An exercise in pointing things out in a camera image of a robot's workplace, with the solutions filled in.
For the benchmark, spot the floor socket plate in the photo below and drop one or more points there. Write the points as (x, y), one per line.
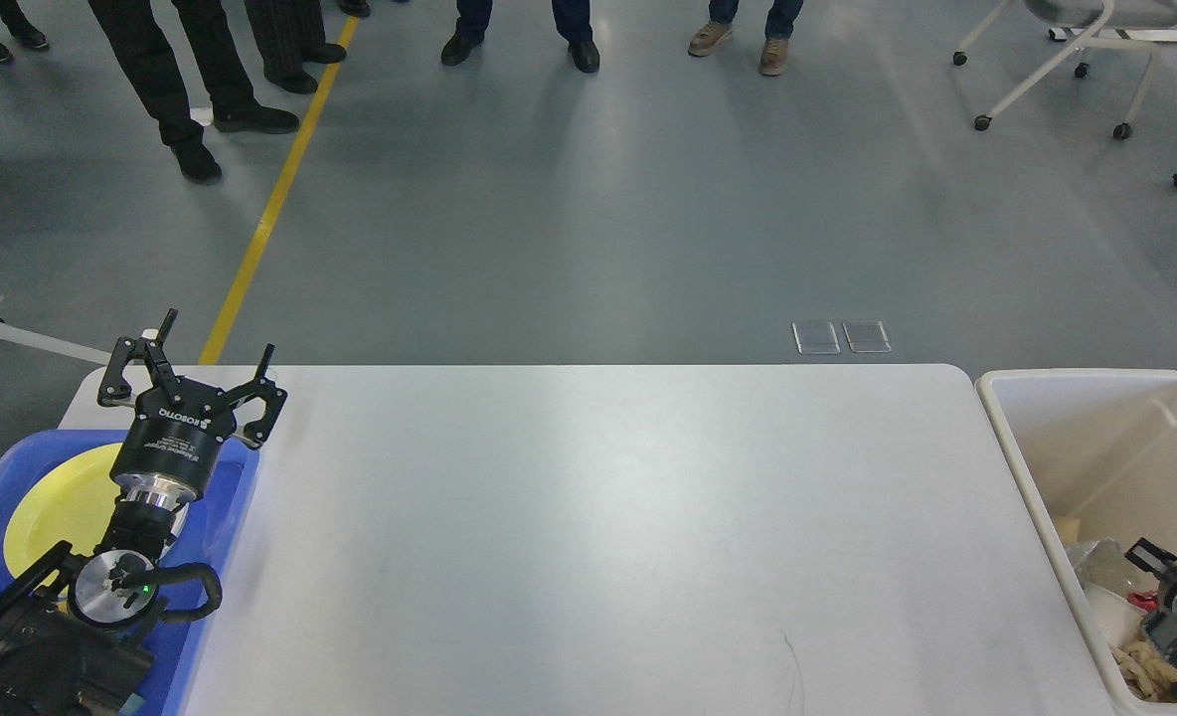
(816, 337)
(867, 336)

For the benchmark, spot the bystander black trousers middle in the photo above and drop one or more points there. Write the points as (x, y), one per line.
(288, 35)

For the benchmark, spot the right floor socket plate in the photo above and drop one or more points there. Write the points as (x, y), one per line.
(867, 336)

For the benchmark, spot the yellow plastic plate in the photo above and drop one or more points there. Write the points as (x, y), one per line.
(72, 503)

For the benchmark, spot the bystander black trousers left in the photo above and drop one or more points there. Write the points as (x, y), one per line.
(149, 64)

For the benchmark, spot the left floor socket plate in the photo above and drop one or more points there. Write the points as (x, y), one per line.
(816, 337)

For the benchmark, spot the aluminium foil tray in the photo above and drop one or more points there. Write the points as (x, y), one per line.
(1102, 563)

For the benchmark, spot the bystander black trousers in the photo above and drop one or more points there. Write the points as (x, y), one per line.
(149, 64)
(288, 35)

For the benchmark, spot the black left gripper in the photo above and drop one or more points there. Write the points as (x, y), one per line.
(171, 447)

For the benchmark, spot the brown paper bag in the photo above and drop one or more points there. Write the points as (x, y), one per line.
(1067, 528)

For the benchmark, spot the brown paper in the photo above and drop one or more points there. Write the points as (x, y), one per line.
(1146, 673)

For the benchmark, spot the white paper cup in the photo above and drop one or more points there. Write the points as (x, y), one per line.
(1117, 619)

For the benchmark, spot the white pink plate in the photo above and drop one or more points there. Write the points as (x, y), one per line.
(179, 520)

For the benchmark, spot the white waste bin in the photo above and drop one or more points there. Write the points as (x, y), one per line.
(1099, 446)

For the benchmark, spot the white rolling chair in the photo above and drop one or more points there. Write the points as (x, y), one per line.
(1143, 27)

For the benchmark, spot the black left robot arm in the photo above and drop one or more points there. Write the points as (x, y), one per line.
(73, 628)

